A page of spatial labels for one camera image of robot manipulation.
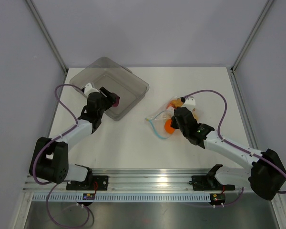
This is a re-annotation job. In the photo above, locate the purple fake onion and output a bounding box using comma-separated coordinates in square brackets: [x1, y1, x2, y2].
[112, 95, 120, 107]

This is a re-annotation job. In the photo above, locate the clear zip top bag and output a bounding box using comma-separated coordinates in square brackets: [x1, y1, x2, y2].
[144, 96, 198, 140]

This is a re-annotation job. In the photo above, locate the orange fake orange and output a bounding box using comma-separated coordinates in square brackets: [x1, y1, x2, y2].
[164, 119, 175, 134]

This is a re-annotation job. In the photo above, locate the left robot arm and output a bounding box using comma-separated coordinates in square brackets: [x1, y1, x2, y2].
[29, 84, 120, 190]

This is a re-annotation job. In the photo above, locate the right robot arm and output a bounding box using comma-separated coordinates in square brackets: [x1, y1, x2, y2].
[172, 107, 286, 200]

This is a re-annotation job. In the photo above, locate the fake fried chicken piece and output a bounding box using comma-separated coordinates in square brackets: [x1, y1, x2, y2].
[167, 99, 184, 109]

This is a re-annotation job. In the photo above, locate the smoky clear plastic bin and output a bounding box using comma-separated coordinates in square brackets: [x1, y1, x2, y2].
[70, 57, 149, 121]

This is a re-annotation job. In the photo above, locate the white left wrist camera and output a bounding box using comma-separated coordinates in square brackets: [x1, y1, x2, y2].
[83, 83, 99, 96]

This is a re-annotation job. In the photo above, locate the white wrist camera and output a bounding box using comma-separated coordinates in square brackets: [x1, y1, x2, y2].
[83, 83, 99, 96]
[181, 96, 196, 111]

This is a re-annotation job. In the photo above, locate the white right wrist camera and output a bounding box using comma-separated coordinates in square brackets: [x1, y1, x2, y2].
[181, 96, 196, 111]

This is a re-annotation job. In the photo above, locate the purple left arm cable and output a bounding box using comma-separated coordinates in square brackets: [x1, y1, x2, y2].
[33, 84, 93, 226]

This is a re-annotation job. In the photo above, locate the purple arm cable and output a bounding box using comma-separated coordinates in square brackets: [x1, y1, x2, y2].
[33, 84, 93, 226]
[183, 89, 286, 208]

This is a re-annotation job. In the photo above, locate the aluminium frame rail right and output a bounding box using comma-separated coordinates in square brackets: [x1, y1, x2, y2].
[227, 67, 260, 149]

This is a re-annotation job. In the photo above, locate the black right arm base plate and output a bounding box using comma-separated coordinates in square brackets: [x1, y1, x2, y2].
[188, 175, 235, 191]

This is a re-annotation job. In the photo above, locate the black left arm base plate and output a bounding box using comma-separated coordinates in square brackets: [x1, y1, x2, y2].
[66, 176, 109, 191]

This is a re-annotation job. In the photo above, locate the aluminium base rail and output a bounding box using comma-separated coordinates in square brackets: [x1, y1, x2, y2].
[22, 168, 253, 193]

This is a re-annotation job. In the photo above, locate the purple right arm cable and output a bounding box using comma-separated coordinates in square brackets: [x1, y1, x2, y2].
[183, 89, 286, 208]

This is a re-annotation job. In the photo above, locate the white slotted cable duct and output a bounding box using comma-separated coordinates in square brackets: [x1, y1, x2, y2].
[32, 192, 211, 203]

